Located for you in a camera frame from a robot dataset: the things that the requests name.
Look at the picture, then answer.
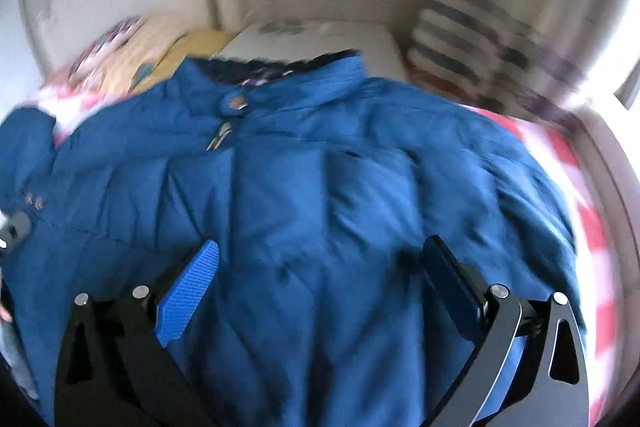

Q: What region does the blue puffer jacket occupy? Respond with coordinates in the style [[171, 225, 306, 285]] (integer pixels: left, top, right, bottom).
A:
[[1, 52, 580, 426]]

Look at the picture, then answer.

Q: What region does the pink white checkered bedsheet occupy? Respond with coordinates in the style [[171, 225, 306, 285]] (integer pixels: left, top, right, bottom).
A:
[[9, 56, 616, 425]]

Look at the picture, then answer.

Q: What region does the colourful patterned pillow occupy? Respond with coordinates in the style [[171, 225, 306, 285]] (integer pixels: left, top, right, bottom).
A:
[[70, 15, 145, 81]]

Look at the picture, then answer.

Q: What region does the yellow pillow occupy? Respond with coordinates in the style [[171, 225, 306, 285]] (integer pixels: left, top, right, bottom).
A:
[[130, 28, 235, 94]]

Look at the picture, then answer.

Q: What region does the white bedside table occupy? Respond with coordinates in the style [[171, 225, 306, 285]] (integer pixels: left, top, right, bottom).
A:
[[217, 20, 409, 83]]

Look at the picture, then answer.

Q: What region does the striped grey white curtain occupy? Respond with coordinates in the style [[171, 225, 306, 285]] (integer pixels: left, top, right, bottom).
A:
[[407, 0, 590, 122]]

